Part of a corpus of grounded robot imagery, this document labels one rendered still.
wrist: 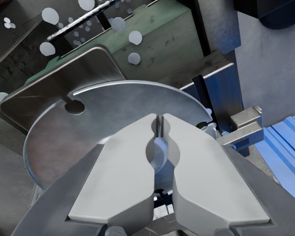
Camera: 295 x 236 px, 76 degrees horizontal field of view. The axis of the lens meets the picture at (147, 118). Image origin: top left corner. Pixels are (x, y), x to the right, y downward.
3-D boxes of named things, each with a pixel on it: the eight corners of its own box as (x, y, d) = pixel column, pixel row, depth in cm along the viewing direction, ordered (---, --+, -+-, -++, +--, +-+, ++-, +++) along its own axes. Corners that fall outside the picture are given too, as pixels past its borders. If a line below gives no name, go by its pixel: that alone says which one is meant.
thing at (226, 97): (30, 146, 43) (21, 168, 38) (218, 48, 36) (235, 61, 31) (106, 196, 62) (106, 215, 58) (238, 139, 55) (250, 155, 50)
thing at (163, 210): (145, 211, 34) (149, 234, 31) (170, 202, 33) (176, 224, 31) (153, 217, 36) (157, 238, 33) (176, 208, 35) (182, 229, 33)
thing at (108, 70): (28, 58, 30) (-10, 109, 20) (102, 13, 28) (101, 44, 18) (113, 144, 46) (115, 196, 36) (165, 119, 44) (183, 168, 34)
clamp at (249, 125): (180, 138, 41) (198, 180, 33) (256, 104, 38) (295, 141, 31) (188, 153, 45) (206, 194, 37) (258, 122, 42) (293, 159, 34)
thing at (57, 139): (103, 217, 42) (103, 221, 42) (-30, 148, 24) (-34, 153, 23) (227, 167, 37) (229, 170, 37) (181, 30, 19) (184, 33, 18)
